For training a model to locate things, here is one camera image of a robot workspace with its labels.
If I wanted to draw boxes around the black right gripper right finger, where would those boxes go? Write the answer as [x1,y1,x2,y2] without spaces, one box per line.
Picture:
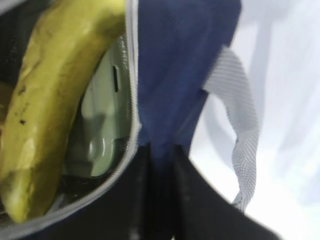
[173,145,280,240]

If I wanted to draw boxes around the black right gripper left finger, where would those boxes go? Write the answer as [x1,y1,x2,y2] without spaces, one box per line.
[0,143,153,240]

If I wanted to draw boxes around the green lid glass container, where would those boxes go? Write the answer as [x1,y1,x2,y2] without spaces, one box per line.
[64,36,132,178]

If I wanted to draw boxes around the yellow banana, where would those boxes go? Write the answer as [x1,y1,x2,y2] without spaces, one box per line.
[0,0,125,224]

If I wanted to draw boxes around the navy blue lunch bag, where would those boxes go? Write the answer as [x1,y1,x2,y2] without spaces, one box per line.
[0,0,259,240]

